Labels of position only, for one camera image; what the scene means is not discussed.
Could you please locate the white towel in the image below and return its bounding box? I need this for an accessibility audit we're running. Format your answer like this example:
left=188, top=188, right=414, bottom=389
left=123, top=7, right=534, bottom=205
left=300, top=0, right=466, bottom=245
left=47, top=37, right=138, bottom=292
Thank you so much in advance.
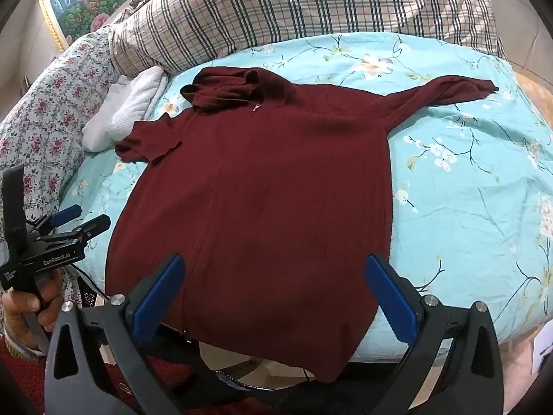
left=81, top=67, right=170, bottom=153

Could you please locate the person's left forearm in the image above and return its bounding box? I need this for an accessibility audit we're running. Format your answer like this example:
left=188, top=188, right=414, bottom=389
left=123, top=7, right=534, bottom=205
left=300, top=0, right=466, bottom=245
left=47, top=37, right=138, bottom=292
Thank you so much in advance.
left=0, top=326, right=53, bottom=415

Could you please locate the black cable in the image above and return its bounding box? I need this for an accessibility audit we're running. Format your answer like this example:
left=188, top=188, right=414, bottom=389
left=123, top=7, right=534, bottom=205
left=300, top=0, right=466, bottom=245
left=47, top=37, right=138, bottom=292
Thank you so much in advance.
left=69, top=264, right=111, bottom=301

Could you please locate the person's left hand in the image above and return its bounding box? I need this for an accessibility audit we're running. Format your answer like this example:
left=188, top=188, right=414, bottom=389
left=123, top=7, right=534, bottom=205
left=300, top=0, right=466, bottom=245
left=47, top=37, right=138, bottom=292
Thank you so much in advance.
left=0, top=268, right=65, bottom=351

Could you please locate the white paper sheet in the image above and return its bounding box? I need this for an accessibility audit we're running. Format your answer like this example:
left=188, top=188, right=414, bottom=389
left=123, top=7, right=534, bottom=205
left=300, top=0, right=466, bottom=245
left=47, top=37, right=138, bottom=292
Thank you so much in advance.
left=533, top=331, right=553, bottom=373

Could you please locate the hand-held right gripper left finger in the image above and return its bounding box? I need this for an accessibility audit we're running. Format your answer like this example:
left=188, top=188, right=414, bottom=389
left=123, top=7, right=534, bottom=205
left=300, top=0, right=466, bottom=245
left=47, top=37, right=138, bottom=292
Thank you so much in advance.
left=45, top=254, right=204, bottom=415

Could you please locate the gold framed floral painting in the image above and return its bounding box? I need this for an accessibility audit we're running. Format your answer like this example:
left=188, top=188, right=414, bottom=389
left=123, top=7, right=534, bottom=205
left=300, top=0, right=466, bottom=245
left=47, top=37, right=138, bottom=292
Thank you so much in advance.
left=37, top=0, right=204, bottom=50

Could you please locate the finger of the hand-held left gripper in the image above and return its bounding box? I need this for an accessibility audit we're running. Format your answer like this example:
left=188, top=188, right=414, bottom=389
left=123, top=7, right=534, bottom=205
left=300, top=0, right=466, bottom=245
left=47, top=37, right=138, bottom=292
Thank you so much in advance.
left=43, top=214, right=112, bottom=248
left=37, top=204, right=83, bottom=231

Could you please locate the beige plaid quilt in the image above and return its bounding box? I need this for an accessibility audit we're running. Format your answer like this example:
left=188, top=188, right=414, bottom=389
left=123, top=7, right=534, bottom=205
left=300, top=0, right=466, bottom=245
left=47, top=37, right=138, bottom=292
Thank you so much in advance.
left=108, top=0, right=506, bottom=79

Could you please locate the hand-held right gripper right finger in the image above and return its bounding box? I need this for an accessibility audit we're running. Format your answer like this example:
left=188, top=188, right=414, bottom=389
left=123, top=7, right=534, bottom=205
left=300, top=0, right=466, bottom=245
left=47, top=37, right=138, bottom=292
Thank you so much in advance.
left=365, top=253, right=504, bottom=415

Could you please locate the light blue floral bed sheet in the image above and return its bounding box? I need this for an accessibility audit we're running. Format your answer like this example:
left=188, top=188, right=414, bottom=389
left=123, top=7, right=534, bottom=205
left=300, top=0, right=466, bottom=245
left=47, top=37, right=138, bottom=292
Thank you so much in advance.
left=56, top=30, right=553, bottom=364

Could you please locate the dark red knit sweater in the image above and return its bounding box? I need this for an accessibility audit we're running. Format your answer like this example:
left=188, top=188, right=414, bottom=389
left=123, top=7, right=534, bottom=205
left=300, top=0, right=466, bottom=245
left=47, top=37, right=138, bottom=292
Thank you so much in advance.
left=105, top=66, right=499, bottom=383

